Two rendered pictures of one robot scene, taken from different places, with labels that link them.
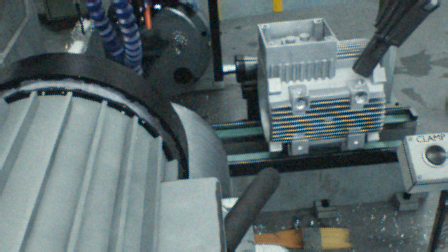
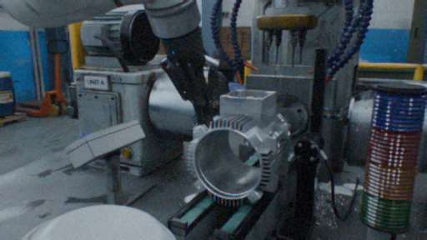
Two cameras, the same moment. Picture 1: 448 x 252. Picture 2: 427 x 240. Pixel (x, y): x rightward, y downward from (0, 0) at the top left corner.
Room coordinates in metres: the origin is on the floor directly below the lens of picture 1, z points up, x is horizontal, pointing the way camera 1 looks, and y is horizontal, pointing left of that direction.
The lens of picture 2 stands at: (1.12, -0.95, 1.28)
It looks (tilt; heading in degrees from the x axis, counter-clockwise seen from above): 14 degrees down; 116
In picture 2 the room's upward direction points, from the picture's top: straight up
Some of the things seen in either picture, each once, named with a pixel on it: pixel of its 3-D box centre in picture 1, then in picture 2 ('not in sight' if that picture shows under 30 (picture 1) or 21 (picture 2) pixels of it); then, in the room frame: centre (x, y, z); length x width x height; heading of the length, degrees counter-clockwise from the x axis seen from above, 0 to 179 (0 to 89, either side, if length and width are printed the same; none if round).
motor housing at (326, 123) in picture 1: (316, 95); (242, 150); (0.85, -0.21, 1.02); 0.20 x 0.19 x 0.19; 90
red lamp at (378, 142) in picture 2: not in sight; (394, 142); (1.15, -0.45, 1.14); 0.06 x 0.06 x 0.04
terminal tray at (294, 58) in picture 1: (295, 51); (248, 108); (0.85, -0.17, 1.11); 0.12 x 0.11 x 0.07; 90
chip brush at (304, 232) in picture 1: (295, 238); not in sight; (0.70, -0.14, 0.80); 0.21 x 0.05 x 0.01; 83
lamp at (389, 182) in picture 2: not in sight; (389, 175); (1.15, -0.45, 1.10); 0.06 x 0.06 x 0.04
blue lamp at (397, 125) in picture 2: not in sight; (398, 109); (1.15, -0.45, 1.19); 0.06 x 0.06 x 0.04
